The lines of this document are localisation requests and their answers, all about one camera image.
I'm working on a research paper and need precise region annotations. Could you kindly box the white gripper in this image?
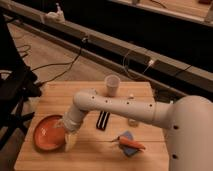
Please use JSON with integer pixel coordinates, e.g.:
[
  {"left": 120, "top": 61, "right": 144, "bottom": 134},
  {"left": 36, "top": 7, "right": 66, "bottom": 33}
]
[{"left": 62, "top": 107, "right": 88, "bottom": 152}]

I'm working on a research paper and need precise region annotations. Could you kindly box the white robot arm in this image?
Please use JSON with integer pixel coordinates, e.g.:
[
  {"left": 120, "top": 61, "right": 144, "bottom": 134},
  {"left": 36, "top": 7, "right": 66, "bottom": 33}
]
[{"left": 62, "top": 89, "right": 213, "bottom": 171}]

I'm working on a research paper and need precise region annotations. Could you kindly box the blue sponge cloth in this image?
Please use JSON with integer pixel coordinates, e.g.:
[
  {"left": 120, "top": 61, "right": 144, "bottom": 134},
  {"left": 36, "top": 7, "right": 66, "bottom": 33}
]
[{"left": 119, "top": 131, "right": 138, "bottom": 157}]

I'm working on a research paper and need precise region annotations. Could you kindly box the white object on rail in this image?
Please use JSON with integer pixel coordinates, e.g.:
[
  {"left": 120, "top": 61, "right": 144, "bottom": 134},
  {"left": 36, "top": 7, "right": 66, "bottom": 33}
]
[{"left": 45, "top": 4, "right": 65, "bottom": 23}]

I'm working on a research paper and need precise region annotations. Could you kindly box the orange ceramic bowl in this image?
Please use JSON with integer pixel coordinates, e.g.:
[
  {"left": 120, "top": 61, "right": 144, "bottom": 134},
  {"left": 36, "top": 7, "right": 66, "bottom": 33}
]
[{"left": 33, "top": 115, "right": 66, "bottom": 151}]

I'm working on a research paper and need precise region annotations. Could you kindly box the orange toy carrot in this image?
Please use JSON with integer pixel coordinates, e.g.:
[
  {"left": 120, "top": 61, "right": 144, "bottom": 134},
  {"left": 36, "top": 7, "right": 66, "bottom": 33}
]
[{"left": 114, "top": 136, "right": 145, "bottom": 150}]

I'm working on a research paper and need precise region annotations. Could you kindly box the black cable on carpet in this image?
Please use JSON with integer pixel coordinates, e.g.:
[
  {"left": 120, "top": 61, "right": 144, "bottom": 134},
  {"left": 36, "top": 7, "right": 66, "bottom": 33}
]
[{"left": 16, "top": 36, "right": 89, "bottom": 86}]

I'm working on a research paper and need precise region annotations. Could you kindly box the black striped rectangular block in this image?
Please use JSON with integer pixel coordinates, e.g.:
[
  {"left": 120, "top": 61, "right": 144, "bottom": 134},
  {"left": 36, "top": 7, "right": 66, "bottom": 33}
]
[{"left": 96, "top": 111, "right": 110, "bottom": 131}]

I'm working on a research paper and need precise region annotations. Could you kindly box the white cable with plug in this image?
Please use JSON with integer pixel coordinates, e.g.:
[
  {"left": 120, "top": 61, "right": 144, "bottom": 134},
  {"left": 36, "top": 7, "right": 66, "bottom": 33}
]
[{"left": 121, "top": 47, "right": 156, "bottom": 80}]

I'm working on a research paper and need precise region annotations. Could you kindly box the white plastic bottle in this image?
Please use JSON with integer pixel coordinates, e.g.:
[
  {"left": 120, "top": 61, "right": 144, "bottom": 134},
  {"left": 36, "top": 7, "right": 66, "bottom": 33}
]
[{"left": 127, "top": 94, "right": 139, "bottom": 127}]

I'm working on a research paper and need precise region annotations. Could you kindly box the black chair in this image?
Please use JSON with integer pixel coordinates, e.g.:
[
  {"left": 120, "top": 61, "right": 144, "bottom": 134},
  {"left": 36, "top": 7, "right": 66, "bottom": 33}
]
[{"left": 0, "top": 12, "right": 41, "bottom": 150}]

